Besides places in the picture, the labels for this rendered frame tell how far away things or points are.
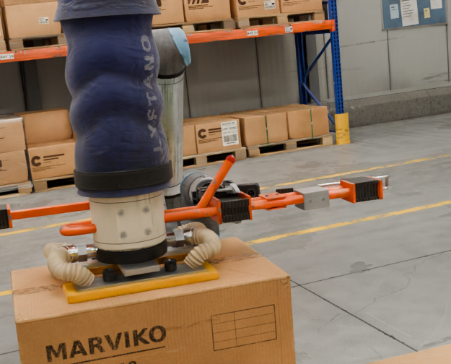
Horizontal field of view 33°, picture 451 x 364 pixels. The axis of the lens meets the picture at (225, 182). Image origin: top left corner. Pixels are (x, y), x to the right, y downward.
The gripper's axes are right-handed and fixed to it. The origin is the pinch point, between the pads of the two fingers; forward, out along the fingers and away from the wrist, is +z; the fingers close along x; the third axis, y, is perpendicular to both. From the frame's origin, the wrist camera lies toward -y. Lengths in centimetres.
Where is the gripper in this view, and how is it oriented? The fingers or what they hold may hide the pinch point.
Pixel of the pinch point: (240, 205)
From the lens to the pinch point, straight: 188.3
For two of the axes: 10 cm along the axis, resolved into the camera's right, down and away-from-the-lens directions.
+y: -9.5, 1.5, -2.7
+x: -1.0, -9.8, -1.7
